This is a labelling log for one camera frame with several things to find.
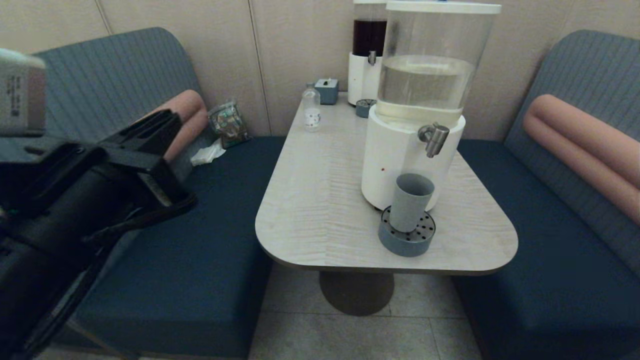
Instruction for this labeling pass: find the grey plastic cup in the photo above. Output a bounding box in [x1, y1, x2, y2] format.
[389, 173, 436, 234]

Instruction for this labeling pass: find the metal water dispenser tap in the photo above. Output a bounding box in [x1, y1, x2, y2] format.
[417, 122, 450, 159]

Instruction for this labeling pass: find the pink bolster cushion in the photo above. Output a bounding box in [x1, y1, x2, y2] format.
[145, 90, 209, 163]
[522, 94, 640, 226]

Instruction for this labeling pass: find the crumpled white tissue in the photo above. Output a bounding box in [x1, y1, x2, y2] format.
[190, 138, 227, 167]

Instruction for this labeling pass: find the printed snack bag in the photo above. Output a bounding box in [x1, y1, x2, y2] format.
[207, 101, 249, 150]

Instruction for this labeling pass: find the clear plastic bottle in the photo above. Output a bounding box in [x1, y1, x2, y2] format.
[302, 82, 322, 132]

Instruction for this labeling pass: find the blue booth sofa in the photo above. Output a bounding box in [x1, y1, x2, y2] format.
[30, 26, 288, 360]
[451, 29, 640, 360]

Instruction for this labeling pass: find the blue-grey tissue box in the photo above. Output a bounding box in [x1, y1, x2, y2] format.
[315, 78, 340, 106]

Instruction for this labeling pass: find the dark drink dispenser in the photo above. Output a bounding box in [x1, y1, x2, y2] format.
[347, 0, 388, 107]

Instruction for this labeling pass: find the large clear water dispenser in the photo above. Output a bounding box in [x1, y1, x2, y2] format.
[361, 0, 502, 212]

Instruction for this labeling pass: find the blue perforated drip tray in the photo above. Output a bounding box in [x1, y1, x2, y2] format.
[378, 205, 436, 258]

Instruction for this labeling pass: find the black left camera cable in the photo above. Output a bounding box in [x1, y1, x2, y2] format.
[82, 192, 198, 246]

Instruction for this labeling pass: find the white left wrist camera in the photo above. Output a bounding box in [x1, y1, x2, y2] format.
[0, 48, 47, 137]

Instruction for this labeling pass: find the bronze table pedestal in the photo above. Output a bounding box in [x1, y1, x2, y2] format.
[319, 270, 395, 317]

